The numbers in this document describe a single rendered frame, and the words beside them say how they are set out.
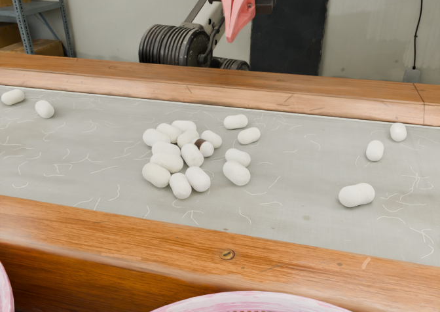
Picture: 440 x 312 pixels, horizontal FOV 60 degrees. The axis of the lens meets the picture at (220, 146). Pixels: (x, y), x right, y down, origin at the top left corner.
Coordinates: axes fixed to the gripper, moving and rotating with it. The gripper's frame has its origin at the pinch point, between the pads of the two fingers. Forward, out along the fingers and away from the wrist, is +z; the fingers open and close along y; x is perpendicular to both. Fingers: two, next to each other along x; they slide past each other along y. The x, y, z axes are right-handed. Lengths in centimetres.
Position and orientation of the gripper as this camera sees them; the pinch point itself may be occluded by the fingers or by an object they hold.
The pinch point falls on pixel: (230, 35)
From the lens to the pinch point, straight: 54.7
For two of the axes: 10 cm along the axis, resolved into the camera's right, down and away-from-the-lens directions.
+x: 1.5, 3.6, 9.2
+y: 9.7, 1.2, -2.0
